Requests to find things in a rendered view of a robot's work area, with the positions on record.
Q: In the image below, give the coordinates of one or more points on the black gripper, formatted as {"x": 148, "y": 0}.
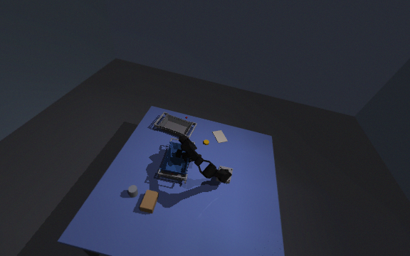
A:
{"x": 184, "y": 155}

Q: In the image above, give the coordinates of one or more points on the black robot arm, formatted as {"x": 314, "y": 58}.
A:
{"x": 223, "y": 174}

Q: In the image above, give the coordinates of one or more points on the grey cylinder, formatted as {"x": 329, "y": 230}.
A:
{"x": 133, "y": 191}

